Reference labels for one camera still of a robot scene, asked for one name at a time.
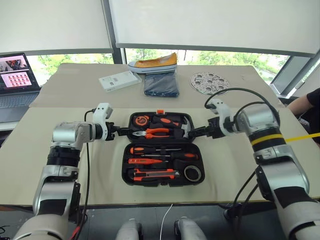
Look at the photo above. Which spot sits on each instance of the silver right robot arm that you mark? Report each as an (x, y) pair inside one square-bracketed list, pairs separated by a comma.
[(262, 120)]

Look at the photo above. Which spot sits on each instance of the black tool case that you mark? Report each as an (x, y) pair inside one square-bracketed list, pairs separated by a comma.
[(163, 142)]

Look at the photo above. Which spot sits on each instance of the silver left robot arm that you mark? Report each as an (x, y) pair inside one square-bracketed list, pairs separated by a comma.
[(65, 132)]

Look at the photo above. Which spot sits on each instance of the orange voltage tester pen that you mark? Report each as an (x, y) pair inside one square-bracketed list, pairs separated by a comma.
[(140, 161)]

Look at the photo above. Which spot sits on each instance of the grey window frame post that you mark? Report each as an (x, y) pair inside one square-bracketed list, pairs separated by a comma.
[(117, 53)]

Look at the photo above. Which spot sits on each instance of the grey open window sash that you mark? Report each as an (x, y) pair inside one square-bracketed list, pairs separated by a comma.
[(290, 75)]

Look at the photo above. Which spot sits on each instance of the white roller blind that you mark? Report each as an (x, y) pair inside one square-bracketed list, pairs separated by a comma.
[(50, 25), (212, 25)]

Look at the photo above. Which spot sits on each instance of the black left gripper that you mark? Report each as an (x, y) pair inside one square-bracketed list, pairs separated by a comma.
[(111, 132)]

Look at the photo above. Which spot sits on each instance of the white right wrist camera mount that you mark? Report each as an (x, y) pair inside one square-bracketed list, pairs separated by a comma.
[(222, 107)]

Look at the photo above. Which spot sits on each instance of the grey rounded robot part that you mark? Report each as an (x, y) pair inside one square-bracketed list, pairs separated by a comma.
[(128, 230), (188, 228)]

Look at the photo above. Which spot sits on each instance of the open laptop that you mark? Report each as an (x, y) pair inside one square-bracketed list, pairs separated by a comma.
[(17, 72)]

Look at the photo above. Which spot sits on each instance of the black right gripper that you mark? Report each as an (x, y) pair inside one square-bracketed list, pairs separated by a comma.
[(215, 128)]

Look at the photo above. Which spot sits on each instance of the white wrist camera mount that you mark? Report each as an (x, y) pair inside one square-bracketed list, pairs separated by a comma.
[(222, 107), (101, 113)]

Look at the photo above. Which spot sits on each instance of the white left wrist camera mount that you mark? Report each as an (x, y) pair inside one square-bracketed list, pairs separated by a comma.
[(101, 113)]

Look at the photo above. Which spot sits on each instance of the round perforated metal plate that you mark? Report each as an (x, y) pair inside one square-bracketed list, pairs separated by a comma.
[(209, 83)]

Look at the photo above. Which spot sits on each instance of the orange black tape measure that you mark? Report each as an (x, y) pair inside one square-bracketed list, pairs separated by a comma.
[(141, 120)]

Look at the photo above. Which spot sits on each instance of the white flat box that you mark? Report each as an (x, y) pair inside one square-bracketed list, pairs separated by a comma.
[(118, 81)]

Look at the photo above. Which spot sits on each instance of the folded dark blue jeans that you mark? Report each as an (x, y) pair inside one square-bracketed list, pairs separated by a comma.
[(161, 85)]

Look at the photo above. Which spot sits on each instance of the slim orange black screwdriver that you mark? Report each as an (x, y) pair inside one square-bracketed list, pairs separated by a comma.
[(137, 150)]

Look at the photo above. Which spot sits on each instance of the yellow canvas shoe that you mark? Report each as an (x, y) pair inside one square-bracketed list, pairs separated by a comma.
[(155, 63)]

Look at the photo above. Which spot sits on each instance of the long black orange screwdriver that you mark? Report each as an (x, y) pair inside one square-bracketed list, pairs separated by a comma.
[(183, 156)]

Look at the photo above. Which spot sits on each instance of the orange utility knife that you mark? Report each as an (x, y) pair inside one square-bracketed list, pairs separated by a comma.
[(155, 174)]

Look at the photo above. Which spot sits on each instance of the person in black shirt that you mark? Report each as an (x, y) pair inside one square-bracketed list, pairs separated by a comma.
[(311, 110)]

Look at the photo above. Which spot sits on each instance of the black tape roll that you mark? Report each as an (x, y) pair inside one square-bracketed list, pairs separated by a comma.
[(193, 173)]

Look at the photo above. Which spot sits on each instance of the stubby orange black screwdriver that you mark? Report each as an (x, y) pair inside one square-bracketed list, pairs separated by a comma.
[(167, 121)]

